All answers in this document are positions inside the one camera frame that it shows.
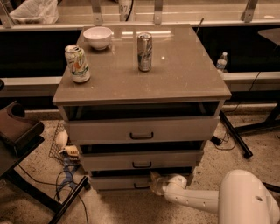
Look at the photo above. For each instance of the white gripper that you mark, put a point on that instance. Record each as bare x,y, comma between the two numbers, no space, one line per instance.
161,184

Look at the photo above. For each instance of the grey drawer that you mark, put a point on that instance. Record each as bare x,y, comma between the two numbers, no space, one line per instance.
121,182
153,130
140,160

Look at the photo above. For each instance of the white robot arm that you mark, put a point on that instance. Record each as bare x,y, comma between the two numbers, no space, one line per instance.
241,199

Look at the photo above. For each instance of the grey drawer cabinet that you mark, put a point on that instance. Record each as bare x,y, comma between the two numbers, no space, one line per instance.
182,82

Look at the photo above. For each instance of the black power adapter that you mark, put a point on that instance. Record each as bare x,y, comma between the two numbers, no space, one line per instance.
215,140

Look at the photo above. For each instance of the black desk leg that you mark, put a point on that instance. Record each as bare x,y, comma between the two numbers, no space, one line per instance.
247,153

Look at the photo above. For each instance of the plastic water bottle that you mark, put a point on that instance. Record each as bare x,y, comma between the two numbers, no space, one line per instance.
222,62

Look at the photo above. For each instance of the green white soda can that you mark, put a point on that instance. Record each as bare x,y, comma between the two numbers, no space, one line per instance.
77,63

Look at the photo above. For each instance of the dark brown chair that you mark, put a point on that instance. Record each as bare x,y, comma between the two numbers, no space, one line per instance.
19,137

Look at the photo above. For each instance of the slim silver can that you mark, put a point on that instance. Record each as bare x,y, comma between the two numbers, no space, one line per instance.
144,51

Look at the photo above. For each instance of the white bowl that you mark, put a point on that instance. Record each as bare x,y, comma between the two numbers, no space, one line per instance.
98,37

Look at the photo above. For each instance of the white plastic bag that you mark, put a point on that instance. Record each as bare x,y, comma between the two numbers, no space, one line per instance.
36,12

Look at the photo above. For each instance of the wire mesh basket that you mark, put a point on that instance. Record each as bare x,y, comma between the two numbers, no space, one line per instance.
62,147

